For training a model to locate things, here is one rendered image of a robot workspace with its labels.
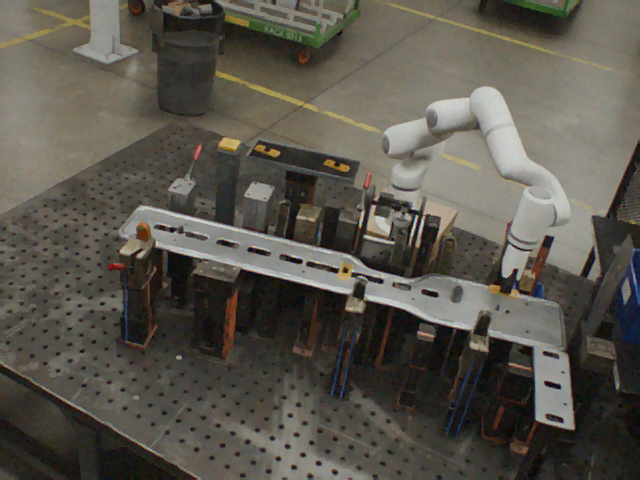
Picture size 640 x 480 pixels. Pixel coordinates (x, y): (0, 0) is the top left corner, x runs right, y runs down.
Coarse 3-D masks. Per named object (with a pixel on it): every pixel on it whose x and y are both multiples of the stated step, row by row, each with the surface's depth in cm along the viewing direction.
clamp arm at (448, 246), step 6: (444, 240) 228; (450, 240) 227; (444, 246) 228; (450, 246) 227; (444, 252) 229; (450, 252) 229; (444, 258) 230; (450, 258) 229; (438, 264) 231; (444, 264) 230; (438, 270) 232; (444, 270) 231
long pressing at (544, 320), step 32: (128, 224) 229; (160, 224) 231; (192, 224) 233; (224, 224) 235; (192, 256) 221; (224, 256) 222; (256, 256) 224; (320, 256) 228; (352, 256) 230; (320, 288) 217; (352, 288) 217; (384, 288) 219; (416, 288) 222; (448, 288) 224; (480, 288) 226; (448, 320) 212; (512, 320) 215; (544, 320) 217
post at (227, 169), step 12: (216, 156) 247; (228, 156) 246; (240, 156) 251; (216, 168) 249; (228, 168) 248; (228, 180) 251; (216, 192) 255; (228, 192) 254; (216, 204) 258; (228, 204) 257; (216, 216) 261; (228, 216) 260
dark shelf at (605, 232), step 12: (600, 216) 265; (600, 228) 259; (612, 228) 260; (624, 228) 261; (636, 228) 262; (600, 240) 252; (612, 240) 253; (624, 240) 254; (636, 240) 255; (600, 252) 246; (600, 264) 240; (612, 300) 225; (612, 312) 220; (612, 336) 211; (624, 348) 207; (636, 348) 208; (624, 360) 203; (636, 360) 203; (624, 372) 199; (636, 372) 199; (624, 384) 195; (636, 384) 196; (624, 396) 194; (636, 396) 193
